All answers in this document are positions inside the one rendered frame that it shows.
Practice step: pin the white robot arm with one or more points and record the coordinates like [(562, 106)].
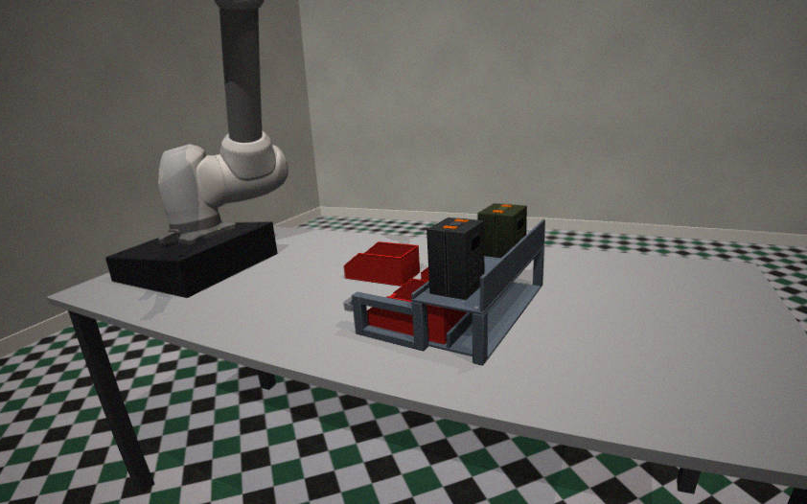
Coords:
[(192, 184)]

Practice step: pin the black case with orange latches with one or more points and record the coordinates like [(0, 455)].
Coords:
[(455, 250)]

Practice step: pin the olive green case with orange latches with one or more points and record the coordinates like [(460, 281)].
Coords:
[(504, 227)]

